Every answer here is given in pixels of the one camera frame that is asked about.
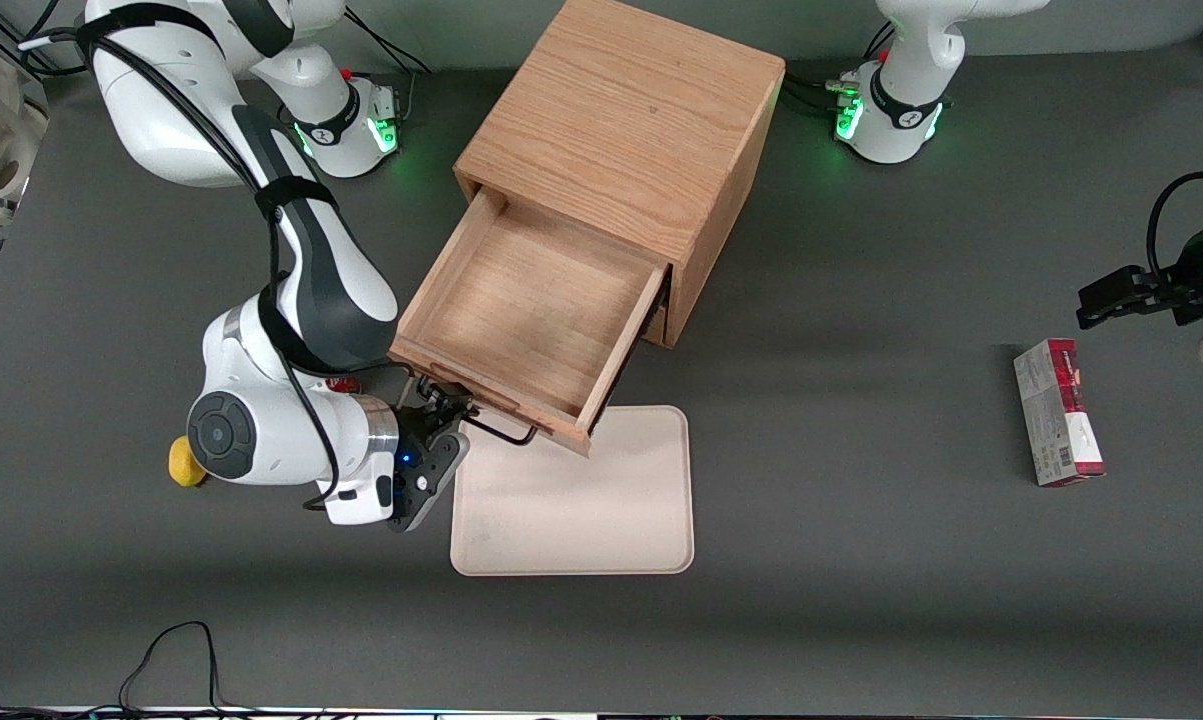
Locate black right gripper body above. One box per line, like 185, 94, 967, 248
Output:
396, 385, 443, 442

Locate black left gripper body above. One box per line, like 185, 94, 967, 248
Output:
1156, 212, 1203, 327

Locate black wire drawer handle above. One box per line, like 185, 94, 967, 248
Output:
458, 400, 541, 448

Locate wooden drawer with shallow front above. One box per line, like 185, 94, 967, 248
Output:
389, 190, 673, 459

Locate oak wooden drawer cabinet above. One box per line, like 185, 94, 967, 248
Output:
454, 0, 787, 350

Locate red plaid carton box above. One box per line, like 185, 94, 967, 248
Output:
1013, 338, 1108, 489

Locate beige rectangular tray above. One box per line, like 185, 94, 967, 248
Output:
450, 405, 695, 577

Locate yellow lemon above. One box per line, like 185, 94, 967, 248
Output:
168, 437, 208, 489

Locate white background equipment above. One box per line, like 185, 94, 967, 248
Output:
0, 25, 52, 291

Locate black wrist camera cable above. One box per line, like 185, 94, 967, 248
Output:
1147, 172, 1203, 293
21, 10, 434, 512

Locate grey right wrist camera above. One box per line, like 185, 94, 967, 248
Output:
389, 432, 469, 533

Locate black looped table cable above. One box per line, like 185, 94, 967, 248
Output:
116, 621, 262, 717

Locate black arm base cables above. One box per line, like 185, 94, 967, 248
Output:
341, 10, 434, 131
781, 20, 897, 117

